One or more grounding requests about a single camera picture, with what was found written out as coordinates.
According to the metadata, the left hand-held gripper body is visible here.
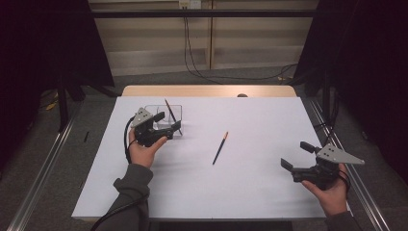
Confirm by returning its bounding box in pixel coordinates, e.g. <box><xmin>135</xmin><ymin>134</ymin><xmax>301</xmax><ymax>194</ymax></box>
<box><xmin>131</xmin><ymin>107</ymin><xmax>174</xmax><ymax>148</ymax></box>

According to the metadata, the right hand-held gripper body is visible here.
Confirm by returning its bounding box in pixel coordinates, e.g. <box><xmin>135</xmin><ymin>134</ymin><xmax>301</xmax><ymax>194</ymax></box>
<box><xmin>290</xmin><ymin>142</ymin><xmax>366</xmax><ymax>191</ymax></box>

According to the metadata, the black pencil with orange end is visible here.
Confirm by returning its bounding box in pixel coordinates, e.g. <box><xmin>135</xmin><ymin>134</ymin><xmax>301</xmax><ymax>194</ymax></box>
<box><xmin>164</xmin><ymin>98</ymin><xmax>183</xmax><ymax>136</ymax></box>
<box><xmin>212</xmin><ymin>131</ymin><xmax>229</xmax><ymax>167</ymax></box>

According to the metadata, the clear plastic pen holder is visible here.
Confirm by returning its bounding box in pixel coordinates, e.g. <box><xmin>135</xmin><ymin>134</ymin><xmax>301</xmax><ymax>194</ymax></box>
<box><xmin>143</xmin><ymin>104</ymin><xmax>185</xmax><ymax>139</ymax></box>

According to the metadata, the person's left hand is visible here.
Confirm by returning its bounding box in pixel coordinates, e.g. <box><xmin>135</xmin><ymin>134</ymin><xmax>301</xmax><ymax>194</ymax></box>
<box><xmin>128</xmin><ymin>128</ymin><xmax>168</xmax><ymax>169</ymax></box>

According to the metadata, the person's right hand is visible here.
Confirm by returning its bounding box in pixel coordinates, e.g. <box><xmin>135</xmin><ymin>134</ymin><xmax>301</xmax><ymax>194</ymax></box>
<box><xmin>301</xmin><ymin>163</ymin><xmax>349</xmax><ymax>217</ymax></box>

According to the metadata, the wooden table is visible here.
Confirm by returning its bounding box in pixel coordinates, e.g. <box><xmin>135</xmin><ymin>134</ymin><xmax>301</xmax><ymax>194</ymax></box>
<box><xmin>121</xmin><ymin>85</ymin><xmax>297</xmax><ymax>98</ymax></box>

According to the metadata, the white table cover sheet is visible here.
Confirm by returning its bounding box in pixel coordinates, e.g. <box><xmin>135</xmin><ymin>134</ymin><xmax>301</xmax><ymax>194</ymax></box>
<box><xmin>71</xmin><ymin>95</ymin><xmax>354</xmax><ymax>220</ymax></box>

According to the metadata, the black stand pole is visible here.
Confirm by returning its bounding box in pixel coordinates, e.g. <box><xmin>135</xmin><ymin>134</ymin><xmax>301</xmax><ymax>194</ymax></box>
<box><xmin>57</xmin><ymin>75</ymin><xmax>70</xmax><ymax>133</ymax></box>

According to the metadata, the dark curtain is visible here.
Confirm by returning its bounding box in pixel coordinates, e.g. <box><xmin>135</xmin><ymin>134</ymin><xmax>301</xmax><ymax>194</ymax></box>
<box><xmin>0</xmin><ymin>0</ymin><xmax>115</xmax><ymax>167</ymax></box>
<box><xmin>294</xmin><ymin>0</ymin><xmax>408</xmax><ymax>184</ymax></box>

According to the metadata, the left hand-held gripper cable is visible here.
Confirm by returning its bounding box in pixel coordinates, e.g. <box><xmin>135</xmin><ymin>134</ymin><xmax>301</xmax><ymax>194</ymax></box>
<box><xmin>90</xmin><ymin>115</ymin><xmax>150</xmax><ymax>231</ymax></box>

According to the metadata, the hand-held gripper cable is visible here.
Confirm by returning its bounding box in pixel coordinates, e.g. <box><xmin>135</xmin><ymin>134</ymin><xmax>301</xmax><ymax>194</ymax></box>
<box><xmin>336</xmin><ymin>169</ymin><xmax>351</xmax><ymax>193</ymax></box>
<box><xmin>90</xmin><ymin>115</ymin><xmax>150</xmax><ymax>231</ymax></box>

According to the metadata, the right hand-held gripper cable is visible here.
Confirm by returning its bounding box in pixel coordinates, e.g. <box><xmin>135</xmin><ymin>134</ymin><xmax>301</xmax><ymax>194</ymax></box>
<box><xmin>336</xmin><ymin>169</ymin><xmax>351</xmax><ymax>193</ymax></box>

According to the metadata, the metal floor rail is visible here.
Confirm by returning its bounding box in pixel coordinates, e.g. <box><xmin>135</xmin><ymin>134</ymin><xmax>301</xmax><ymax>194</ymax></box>
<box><xmin>6</xmin><ymin>95</ymin><xmax>85</xmax><ymax>231</ymax></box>
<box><xmin>307</xmin><ymin>97</ymin><xmax>391</xmax><ymax>231</ymax></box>

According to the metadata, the black wall cable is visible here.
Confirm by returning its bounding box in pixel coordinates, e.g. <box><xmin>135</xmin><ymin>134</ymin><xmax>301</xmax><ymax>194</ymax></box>
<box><xmin>184</xmin><ymin>17</ymin><xmax>225</xmax><ymax>86</ymax></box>
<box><xmin>183</xmin><ymin>6</ymin><xmax>299</xmax><ymax>82</ymax></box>

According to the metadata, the black horizontal frame bar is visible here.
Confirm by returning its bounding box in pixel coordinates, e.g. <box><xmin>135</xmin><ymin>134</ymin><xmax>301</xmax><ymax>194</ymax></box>
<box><xmin>90</xmin><ymin>9</ymin><xmax>317</xmax><ymax>18</ymax></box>

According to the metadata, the white wall socket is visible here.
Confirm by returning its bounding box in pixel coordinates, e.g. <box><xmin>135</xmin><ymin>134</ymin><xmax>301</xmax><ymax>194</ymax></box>
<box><xmin>178</xmin><ymin>0</ymin><xmax>202</xmax><ymax>10</ymax></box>

